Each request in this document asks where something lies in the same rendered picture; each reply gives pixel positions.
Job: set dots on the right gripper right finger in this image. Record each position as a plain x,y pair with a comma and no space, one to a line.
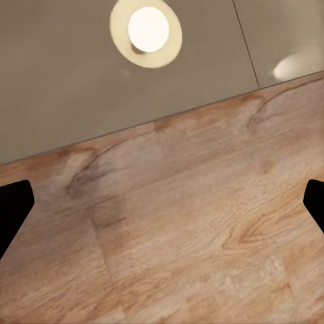
314,201

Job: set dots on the coffee table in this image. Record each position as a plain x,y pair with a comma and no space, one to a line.
75,70

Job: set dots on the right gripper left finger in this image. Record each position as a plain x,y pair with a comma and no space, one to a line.
16,201

